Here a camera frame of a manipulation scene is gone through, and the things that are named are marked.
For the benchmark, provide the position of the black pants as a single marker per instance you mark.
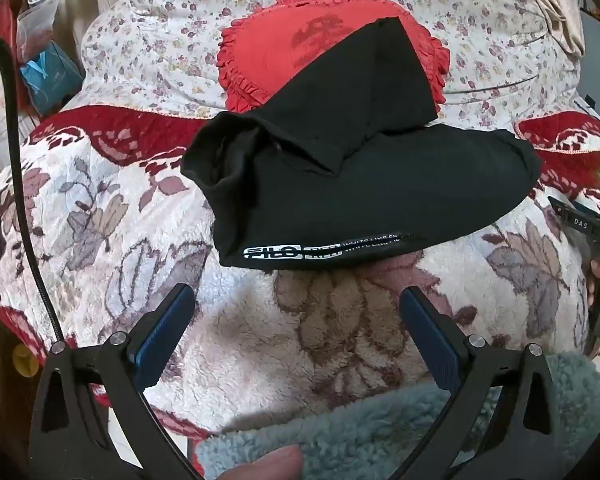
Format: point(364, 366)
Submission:
point(355, 185)

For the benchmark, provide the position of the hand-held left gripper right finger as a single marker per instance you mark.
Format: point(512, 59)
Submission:
point(430, 340)

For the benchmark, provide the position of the red ruffled round pillow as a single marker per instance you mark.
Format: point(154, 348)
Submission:
point(280, 45)

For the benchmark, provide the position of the person's left hand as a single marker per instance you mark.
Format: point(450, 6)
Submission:
point(265, 465)

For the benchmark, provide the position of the red and white plush blanket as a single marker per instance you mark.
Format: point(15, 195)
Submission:
point(130, 210)

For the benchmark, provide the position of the clear plastic bag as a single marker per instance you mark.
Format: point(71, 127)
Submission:
point(40, 10)

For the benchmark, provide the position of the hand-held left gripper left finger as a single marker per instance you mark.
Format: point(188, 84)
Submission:
point(162, 340)

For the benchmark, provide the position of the white floral quilt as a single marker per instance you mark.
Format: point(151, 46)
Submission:
point(180, 10)

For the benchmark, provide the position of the beige cloth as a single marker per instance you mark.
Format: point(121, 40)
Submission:
point(555, 0)

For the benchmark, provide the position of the blue plastic bag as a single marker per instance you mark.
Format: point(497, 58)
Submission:
point(47, 77)

